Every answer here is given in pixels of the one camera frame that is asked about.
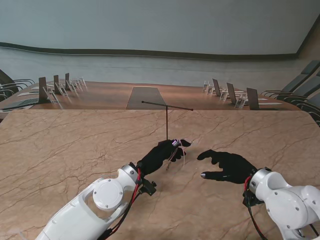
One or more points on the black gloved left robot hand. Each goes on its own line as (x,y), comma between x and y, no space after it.
(160,156)

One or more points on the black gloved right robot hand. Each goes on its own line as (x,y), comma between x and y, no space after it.
(230,167)

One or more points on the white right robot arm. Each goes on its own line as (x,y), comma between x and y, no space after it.
(287,202)

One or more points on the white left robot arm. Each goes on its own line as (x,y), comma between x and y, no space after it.
(87,210)

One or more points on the black T-shaped earphone rack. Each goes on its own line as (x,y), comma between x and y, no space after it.
(166,120)

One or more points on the printed conference room backdrop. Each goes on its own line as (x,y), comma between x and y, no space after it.
(160,37)

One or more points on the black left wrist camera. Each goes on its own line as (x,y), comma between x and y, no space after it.
(148,187)

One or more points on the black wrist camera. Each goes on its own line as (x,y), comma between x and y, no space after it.
(251,198)
(148,187)

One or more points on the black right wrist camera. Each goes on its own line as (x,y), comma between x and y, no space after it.
(251,198)

